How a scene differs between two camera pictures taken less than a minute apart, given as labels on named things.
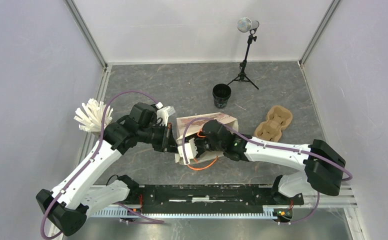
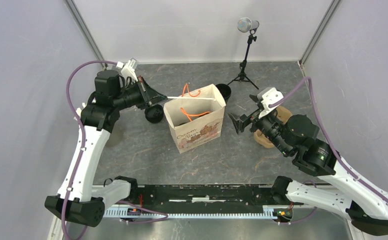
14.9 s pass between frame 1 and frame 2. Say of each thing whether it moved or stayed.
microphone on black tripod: stayed
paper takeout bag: moved
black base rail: stayed
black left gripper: moved
